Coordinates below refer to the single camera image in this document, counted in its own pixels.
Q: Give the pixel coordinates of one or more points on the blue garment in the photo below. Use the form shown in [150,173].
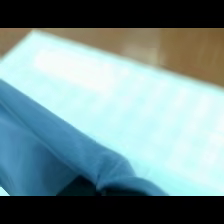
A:
[50,140]

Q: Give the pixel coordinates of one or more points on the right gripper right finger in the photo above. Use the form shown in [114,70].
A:
[118,193]

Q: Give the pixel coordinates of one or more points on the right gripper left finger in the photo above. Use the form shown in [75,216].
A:
[78,188]

